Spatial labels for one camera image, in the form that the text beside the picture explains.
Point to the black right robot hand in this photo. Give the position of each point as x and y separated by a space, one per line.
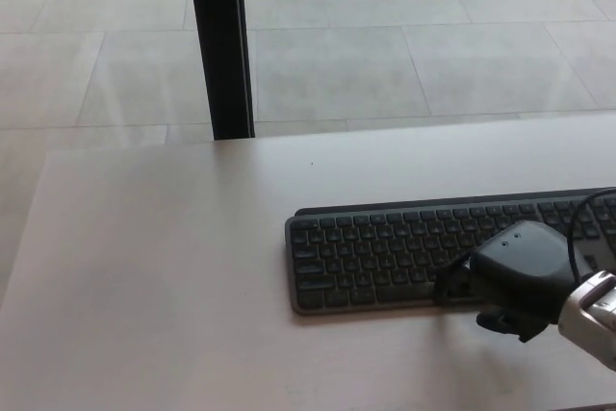
520 262

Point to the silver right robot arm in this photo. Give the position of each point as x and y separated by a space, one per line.
594 315

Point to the black vertical window frame post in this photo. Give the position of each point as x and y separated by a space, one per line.
220 45

